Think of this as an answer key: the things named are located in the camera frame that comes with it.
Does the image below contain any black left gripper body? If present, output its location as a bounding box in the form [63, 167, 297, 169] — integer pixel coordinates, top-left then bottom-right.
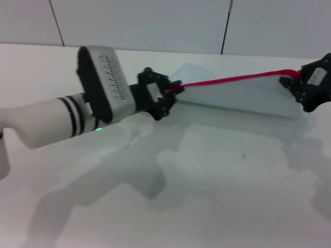
[128, 67, 178, 122]

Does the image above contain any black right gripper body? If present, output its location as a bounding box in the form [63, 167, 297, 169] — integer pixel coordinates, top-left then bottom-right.
[296, 52, 331, 113]

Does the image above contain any clear document bag red zipper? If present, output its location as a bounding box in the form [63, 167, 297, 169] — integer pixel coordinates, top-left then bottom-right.
[164, 61, 304, 120]

